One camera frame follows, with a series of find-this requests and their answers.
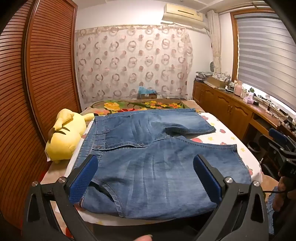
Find cardboard box with blue cloth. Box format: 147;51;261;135
138;86;158;100

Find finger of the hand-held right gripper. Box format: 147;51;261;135
259;136;281;161
268;128;296;154

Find wooden sideboard cabinet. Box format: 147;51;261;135
192;79;296;149

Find strawberry print white blanket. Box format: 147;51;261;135
67;112;263;226

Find wooden window frame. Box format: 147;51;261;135
230;11;241;81

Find floral beige blanket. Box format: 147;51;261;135
79;98;204;117

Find person's right hand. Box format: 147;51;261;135
277;172;289;193

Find circle pattern sheer curtain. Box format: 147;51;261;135
74;25;193;110

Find blue denim pants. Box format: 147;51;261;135
75;108;252;220

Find yellow plush toy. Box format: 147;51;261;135
45;108;95;165

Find cream tied curtain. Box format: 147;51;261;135
206;10;222;76

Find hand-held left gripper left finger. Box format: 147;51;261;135
22;154;99;241

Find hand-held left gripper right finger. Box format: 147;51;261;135
193;154;270;241

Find open cardboard box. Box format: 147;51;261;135
205;75;229;88

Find stack of folded cloths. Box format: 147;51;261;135
195;71;213;81

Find cream wall air conditioner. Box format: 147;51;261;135
162;3;208;29

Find grey striped window blind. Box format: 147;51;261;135
236;10;296;109

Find black trash bin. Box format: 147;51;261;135
246;141;263;160

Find wooden louvered wardrobe door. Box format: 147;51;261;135
23;0;82;142
0;30;50;230

